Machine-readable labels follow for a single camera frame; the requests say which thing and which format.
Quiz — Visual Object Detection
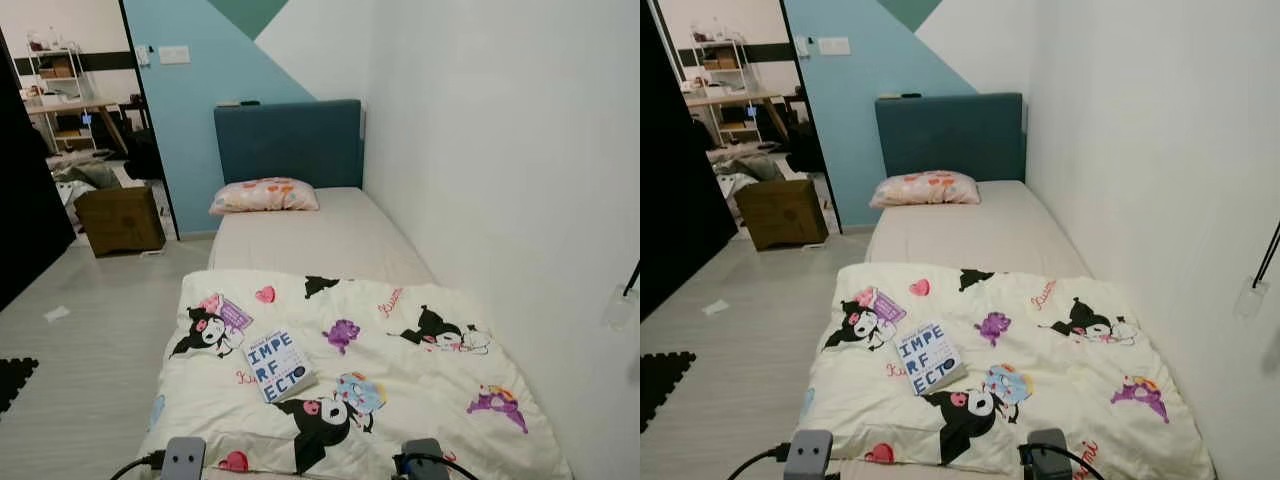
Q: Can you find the pink orange-spotted pillow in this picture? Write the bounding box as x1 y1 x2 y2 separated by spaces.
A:
208 178 321 216
868 170 982 210

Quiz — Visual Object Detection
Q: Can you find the white blue patterned booklet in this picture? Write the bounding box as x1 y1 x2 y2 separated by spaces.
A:
243 327 319 405
892 319 969 398

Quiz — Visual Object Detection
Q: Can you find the tall black cabinet side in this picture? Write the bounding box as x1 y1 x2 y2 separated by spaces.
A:
0 28 77 313
640 0 740 323

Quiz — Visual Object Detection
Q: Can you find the olive green fabric bag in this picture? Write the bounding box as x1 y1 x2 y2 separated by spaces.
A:
720 154 787 184
58 160 122 192

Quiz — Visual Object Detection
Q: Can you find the brown cardboard box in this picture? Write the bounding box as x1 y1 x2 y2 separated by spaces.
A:
74 185 168 259
735 178 830 252

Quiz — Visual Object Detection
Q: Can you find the light wooden table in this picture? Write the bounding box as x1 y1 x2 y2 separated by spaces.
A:
20 97 129 157
684 90 792 143

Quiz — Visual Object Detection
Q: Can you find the white shelf rack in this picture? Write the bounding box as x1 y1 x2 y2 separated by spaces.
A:
27 38 99 153
688 38 762 143

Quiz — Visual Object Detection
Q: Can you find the cream bed mattress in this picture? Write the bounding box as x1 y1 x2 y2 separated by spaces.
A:
864 180 1093 282
205 187 437 287

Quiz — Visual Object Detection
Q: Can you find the teal upholstered headboard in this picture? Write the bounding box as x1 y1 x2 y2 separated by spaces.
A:
213 99 363 191
875 93 1028 185

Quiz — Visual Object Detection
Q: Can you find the black door frame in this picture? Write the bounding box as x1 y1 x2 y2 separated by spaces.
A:
118 0 182 242
780 0 847 234

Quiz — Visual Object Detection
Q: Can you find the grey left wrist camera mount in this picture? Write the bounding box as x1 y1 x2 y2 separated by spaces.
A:
785 430 835 480
160 437 207 480

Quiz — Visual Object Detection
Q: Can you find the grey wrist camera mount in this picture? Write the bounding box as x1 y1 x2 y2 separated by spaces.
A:
402 438 450 480
1028 428 1074 480
160 437 207 480
785 430 835 480

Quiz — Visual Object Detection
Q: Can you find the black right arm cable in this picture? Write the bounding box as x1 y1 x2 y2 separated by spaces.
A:
392 452 482 480
1017 442 1107 480

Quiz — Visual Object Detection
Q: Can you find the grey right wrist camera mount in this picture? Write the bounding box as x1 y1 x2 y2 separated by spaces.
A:
402 438 450 480
1028 428 1074 480

